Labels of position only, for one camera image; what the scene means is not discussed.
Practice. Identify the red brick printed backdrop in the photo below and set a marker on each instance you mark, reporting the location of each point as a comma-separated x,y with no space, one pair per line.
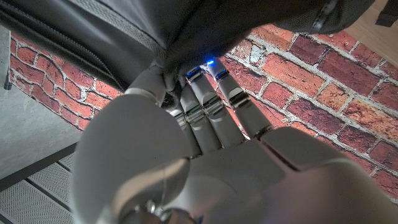
311,77

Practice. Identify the black backpack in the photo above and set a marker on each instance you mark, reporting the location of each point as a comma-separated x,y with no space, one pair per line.
155,18

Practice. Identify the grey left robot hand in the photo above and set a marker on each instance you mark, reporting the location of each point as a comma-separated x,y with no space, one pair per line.
217,180

